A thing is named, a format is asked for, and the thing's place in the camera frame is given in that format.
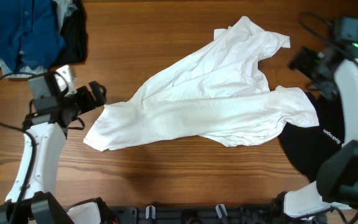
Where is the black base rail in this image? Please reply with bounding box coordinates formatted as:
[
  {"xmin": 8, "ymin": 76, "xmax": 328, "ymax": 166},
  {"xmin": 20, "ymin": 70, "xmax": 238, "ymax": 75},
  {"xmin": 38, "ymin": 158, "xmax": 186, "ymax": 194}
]
[{"xmin": 110, "ymin": 205, "xmax": 277, "ymax": 224}]

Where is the black garment in pile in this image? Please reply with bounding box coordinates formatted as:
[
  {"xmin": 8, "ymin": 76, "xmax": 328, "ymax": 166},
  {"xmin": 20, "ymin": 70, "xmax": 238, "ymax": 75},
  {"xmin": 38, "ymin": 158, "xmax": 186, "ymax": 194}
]
[{"xmin": 53, "ymin": 0, "xmax": 88, "ymax": 66}]

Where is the white t-shirt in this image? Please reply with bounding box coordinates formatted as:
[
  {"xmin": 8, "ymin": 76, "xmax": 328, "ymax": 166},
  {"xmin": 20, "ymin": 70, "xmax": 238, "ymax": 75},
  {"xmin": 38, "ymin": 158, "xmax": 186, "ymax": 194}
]
[{"xmin": 84, "ymin": 16, "xmax": 319, "ymax": 151}]

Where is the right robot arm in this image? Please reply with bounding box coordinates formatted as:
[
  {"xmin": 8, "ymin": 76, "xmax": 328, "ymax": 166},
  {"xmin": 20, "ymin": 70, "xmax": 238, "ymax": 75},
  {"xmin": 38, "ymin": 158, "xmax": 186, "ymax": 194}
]
[{"xmin": 264, "ymin": 16, "xmax": 358, "ymax": 223}]

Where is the light patterned garment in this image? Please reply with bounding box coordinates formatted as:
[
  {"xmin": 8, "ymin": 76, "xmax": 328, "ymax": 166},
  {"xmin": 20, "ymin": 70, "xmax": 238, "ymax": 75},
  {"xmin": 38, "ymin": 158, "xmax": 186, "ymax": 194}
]
[{"xmin": 0, "ymin": 59, "xmax": 47, "ymax": 78}]

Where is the grey garment in pile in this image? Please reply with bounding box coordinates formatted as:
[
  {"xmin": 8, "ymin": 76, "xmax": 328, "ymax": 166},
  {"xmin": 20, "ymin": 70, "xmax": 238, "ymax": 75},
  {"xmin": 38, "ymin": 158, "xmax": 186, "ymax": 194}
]
[{"xmin": 53, "ymin": 0, "xmax": 78, "ymax": 32}]

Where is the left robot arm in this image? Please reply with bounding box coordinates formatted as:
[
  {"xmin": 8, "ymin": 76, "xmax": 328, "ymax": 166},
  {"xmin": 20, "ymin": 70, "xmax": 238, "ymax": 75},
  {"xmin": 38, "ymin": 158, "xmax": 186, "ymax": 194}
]
[{"xmin": 0, "ymin": 72, "xmax": 106, "ymax": 223}]

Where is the black t-shirt right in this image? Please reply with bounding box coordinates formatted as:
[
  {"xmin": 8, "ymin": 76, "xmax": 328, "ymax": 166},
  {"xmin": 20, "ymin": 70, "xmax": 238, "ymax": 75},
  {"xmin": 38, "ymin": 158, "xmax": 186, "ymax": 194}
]
[{"xmin": 278, "ymin": 92, "xmax": 344, "ymax": 182}]

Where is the blue shirt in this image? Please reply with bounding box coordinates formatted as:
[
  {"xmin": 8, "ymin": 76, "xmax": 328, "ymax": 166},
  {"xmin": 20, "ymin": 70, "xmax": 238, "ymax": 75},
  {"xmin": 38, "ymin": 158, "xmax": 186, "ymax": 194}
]
[{"xmin": 0, "ymin": 0, "xmax": 66, "ymax": 72}]

